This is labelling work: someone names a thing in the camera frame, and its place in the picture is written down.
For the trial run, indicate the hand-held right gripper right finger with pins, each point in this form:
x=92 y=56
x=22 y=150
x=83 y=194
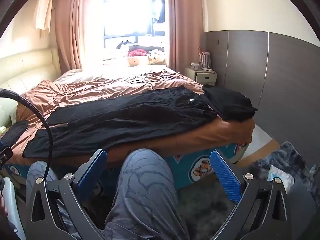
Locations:
x=225 y=177

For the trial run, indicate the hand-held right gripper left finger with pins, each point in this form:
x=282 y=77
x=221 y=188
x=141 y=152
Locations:
x=87 y=177

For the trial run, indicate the folded black pants stack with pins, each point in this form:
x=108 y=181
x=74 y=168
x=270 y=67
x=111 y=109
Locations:
x=230 y=102

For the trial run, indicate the dark grey shaggy rug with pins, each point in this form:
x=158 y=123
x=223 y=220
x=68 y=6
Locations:
x=200 y=200

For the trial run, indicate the white blue plastic packet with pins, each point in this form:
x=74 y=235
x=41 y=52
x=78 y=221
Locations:
x=280 y=176

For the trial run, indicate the person's right leg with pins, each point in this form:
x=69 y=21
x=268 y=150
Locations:
x=145 y=192

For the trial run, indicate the blue grey fluffy rug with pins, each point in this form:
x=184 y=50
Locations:
x=282 y=155

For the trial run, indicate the small black cloth piece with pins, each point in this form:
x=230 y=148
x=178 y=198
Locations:
x=15 y=132

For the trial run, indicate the cream nightstand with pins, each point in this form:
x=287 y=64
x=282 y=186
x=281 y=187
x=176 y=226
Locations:
x=205 y=76

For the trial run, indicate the cream bed sheet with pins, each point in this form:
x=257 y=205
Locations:
x=105 y=73

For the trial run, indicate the white power strip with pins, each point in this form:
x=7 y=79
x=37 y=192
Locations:
x=207 y=69

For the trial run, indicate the small white box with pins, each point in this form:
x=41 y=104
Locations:
x=195 y=66

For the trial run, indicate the bear print pillow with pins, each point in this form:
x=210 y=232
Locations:
x=135 y=61

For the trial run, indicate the cream padded headboard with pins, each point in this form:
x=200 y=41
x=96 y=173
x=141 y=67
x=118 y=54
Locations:
x=25 y=67

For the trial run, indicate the red cloth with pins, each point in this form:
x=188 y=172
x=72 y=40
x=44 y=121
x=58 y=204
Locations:
x=137 y=53

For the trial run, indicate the cow print pillow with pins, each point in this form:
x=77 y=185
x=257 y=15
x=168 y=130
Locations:
x=157 y=53

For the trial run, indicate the dark framed window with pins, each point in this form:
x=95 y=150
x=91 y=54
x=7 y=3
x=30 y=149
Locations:
x=120 y=33

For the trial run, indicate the pink curtain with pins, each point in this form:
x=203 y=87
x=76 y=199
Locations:
x=187 y=30
x=70 y=30

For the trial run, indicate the white hanging cloth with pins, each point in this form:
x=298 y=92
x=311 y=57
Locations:
x=43 y=10

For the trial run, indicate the hanging black clothes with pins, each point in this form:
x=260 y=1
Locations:
x=157 y=12

